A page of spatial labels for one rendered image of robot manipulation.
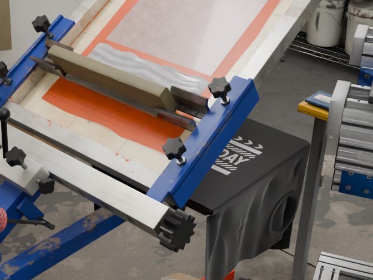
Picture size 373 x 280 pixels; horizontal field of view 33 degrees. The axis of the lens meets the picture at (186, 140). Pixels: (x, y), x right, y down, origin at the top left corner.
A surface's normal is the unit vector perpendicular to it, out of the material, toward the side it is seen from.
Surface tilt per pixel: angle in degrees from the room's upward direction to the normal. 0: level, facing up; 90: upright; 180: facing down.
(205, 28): 32
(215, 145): 90
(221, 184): 0
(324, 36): 93
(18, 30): 90
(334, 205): 0
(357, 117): 90
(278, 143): 0
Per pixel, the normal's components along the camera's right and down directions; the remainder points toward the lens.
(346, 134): -0.33, 0.44
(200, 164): 0.76, 0.33
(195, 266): 0.04, -0.88
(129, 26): -0.31, -0.56
